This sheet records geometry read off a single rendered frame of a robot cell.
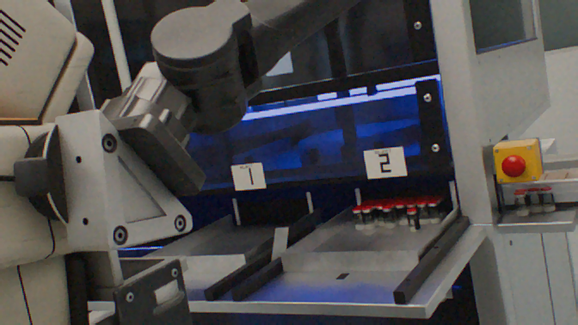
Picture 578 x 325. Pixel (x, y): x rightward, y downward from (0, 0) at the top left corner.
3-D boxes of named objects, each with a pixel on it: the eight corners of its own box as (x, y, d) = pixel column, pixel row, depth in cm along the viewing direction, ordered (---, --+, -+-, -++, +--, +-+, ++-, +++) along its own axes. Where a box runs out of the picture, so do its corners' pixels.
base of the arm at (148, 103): (43, 141, 56) (145, 125, 50) (88, 79, 61) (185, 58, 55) (105, 202, 62) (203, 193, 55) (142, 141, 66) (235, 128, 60)
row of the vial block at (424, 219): (361, 224, 140) (358, 205, 139) (442, 221, 131) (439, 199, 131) (358, 227, 138) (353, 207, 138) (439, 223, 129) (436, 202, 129)
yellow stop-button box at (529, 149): (504, 176, 127) (499, 140, 126) (544, 173, 124) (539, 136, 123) (496, 185, 121) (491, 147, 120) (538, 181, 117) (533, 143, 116)
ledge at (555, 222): (511, 214, 135) (509, 205, 135) (581, 211, 129) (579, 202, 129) (498, 234, 123) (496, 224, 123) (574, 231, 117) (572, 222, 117)
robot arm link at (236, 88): (141, 133, 63) (125, 94, 59) (181, 66, 69) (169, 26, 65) (227, 148, 61) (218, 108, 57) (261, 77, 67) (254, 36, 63)
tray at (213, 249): (232, 227, 163) (230, 213, 163) (322, 222, 150) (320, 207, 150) (143, 274, 134) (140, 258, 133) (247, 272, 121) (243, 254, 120)
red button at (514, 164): (506, 174, 121) (502, 154, 120) (529, 173, 119) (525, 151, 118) (501, 179, 117) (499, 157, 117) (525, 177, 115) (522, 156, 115)
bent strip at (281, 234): (280, 256, 127) (275, 228, 127) (294, 255, 126) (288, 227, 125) (244, 281, 115) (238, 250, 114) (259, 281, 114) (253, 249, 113)
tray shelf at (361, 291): (218, 235, 166) (217, 228, 165) (494, 223, 131) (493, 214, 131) (76, 310, 124) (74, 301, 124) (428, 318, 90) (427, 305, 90)
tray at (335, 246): (353, 220, 146) (351, 205, 146) (468, 215, 133) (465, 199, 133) (283, 272, 117) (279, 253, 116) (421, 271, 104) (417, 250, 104)
